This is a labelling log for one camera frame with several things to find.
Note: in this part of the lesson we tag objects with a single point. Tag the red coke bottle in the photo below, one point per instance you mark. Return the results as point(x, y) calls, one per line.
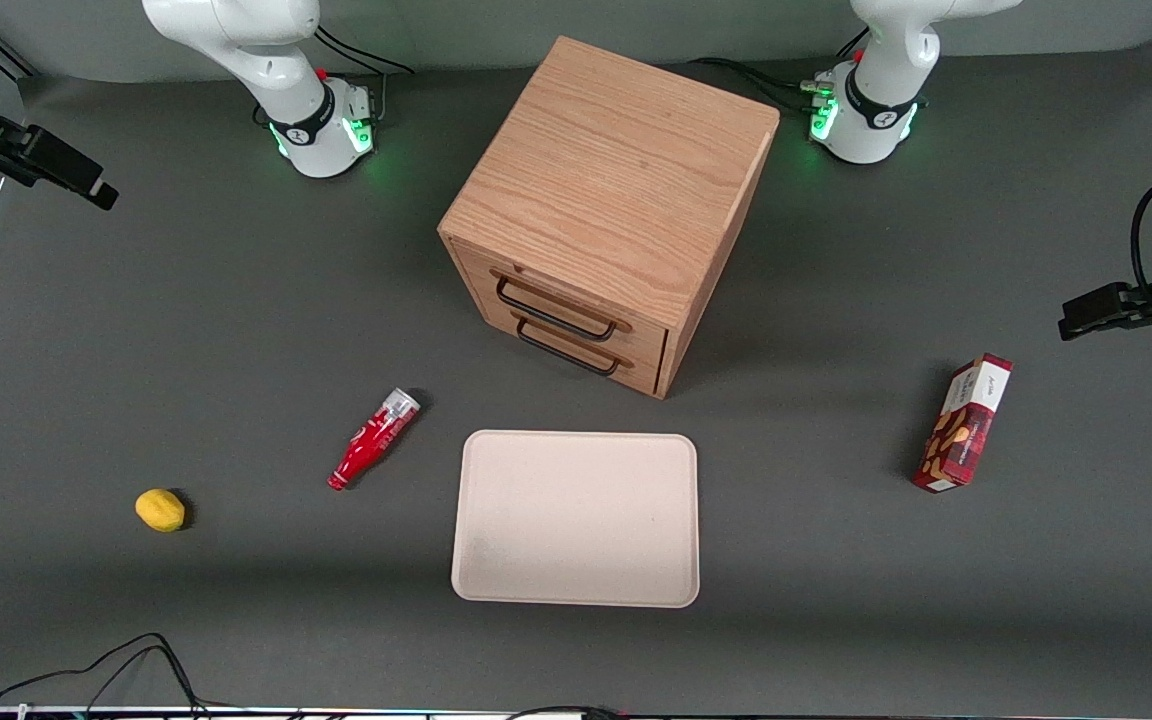
point(373, 440)

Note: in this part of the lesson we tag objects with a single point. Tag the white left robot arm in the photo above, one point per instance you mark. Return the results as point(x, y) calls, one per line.
point(881, 100)

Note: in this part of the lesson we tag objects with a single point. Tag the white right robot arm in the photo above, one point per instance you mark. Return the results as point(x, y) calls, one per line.
point(276, 70)

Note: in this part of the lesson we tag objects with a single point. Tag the beige rectangular tray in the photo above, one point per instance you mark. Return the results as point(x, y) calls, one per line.
point(576, 520)

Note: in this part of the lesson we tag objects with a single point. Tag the red snack box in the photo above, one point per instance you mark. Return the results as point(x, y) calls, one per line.
point(966, 425)

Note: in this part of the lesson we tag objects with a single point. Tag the yellow lemon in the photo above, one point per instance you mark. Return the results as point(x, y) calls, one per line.
point(160, 510)

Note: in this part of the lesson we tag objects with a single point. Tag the wooden drawer front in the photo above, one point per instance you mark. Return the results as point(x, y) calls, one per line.
point(576, 300)
point(636, 365)

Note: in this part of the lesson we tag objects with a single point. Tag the wooden drawer cabinet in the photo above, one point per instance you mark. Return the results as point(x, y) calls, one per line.
point(616, 170)

